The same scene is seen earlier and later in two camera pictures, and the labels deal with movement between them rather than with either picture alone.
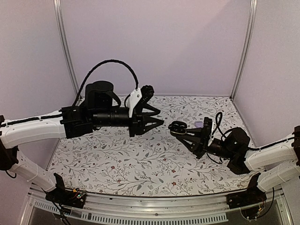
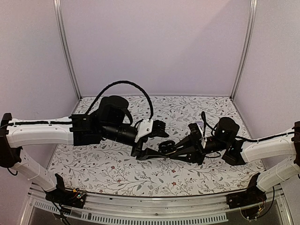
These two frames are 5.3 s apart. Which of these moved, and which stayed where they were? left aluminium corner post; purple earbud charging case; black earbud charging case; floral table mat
Moved: black earbud charging case
Stayed: purple earbud charging case; floral table mat; left aluminium corner post
